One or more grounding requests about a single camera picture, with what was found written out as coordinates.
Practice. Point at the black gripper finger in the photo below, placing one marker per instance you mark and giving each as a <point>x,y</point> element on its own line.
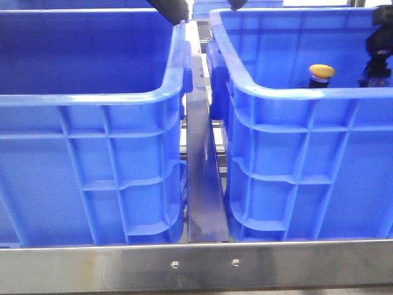
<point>174,11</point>
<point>237,4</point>

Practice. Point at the yellow mushroom push button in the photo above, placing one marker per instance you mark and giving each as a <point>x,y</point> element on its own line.
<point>320,76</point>

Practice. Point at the red mushroom push button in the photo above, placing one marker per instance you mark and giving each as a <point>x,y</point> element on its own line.
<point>379,47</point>

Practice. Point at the rear right blue bin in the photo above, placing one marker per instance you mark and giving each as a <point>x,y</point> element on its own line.
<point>202,8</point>

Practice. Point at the left blue plastic bin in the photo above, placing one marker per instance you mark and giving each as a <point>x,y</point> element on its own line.
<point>91,108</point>

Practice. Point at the blue plastic bin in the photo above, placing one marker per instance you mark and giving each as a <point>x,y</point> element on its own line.
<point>303,163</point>
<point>91,108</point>

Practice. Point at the rear left blue bin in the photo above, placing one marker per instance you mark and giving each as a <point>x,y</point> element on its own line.
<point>71,4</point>

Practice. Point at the right blue plastic bin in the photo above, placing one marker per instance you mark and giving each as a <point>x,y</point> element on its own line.
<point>303,163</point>

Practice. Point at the dark metal divider bar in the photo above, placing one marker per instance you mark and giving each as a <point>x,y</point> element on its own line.
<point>207,220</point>

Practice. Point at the left rail screw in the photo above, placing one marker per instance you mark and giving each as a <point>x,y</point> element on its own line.
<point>175,264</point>

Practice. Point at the rail screw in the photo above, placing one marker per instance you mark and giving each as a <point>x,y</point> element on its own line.
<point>175,264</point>
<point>236,262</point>

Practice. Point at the right rail screw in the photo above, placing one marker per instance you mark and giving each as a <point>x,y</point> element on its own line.
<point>236,262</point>

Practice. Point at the steel front rail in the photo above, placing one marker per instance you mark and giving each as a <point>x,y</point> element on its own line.
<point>202,266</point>

